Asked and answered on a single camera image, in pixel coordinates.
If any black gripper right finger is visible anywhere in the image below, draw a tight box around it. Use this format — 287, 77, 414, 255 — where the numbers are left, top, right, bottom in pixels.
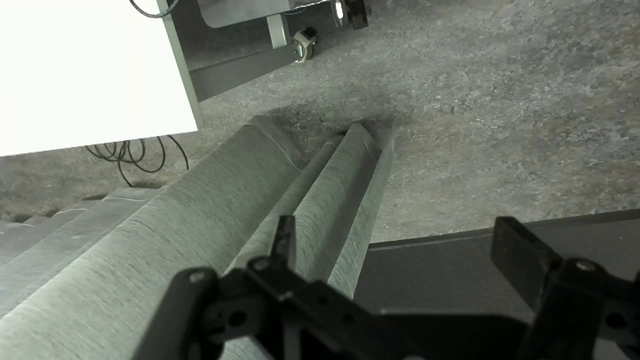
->
490, 217, 640, 360

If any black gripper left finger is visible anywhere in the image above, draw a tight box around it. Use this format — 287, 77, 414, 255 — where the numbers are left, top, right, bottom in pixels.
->
133, 215, 426, 360

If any grey fabric curtain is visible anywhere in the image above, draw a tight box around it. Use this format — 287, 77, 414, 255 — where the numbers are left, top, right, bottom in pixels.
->
0, 121, 394, 360

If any black optical breadboard table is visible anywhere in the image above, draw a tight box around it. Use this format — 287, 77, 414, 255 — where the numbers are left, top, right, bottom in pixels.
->
351, 209, 640, 360

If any table caster wheel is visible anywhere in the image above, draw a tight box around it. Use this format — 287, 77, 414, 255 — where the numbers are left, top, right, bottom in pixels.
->
292, 28, 317, 64

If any white table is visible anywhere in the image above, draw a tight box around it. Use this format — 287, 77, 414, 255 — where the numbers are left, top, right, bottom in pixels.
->
0, 0, 369, 156

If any black cable bundle on floor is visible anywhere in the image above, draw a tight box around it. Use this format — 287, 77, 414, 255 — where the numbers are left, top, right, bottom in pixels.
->
83, 135, 191, 190

